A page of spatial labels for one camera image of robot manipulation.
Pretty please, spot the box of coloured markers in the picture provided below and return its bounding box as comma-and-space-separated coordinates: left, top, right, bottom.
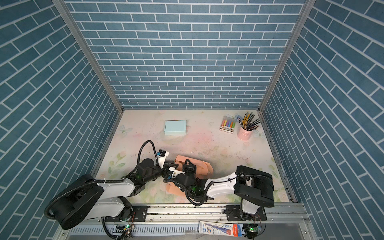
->
220, 116, 236, 134

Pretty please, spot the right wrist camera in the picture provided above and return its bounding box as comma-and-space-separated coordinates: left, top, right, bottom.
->
166, 167, 185, 179

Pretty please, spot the coloured pencils bundle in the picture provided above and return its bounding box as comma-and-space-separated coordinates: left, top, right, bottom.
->
238, 113, 261, 131

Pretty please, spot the left black corrugated cable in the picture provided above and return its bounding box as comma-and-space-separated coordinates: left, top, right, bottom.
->
44, 140, 159, 221

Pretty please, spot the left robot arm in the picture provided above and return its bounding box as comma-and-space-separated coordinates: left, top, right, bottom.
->
44, 159, 178, 230

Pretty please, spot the aluminium front rail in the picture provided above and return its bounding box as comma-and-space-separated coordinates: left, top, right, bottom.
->
54, 203, 317, 240

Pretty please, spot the white blue red package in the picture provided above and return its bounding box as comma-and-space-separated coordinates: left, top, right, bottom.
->
199, 221, 244, 237

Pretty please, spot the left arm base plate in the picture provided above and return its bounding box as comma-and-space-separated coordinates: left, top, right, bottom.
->
105, 205, 148, 223

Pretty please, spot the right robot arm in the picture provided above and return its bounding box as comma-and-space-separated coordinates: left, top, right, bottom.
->
163, 159, 275, 220

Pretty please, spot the light blue paper box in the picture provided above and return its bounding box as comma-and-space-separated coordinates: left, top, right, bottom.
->
164, 120, 187, 136

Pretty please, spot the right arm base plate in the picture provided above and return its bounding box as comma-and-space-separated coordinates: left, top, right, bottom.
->
223, 204, 267, 222

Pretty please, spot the pink paper box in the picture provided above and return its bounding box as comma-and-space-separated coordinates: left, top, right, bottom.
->
166, 155, 214, 197

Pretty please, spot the pink pencil cup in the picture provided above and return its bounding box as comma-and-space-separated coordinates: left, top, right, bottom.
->
237, 127, 252, 141

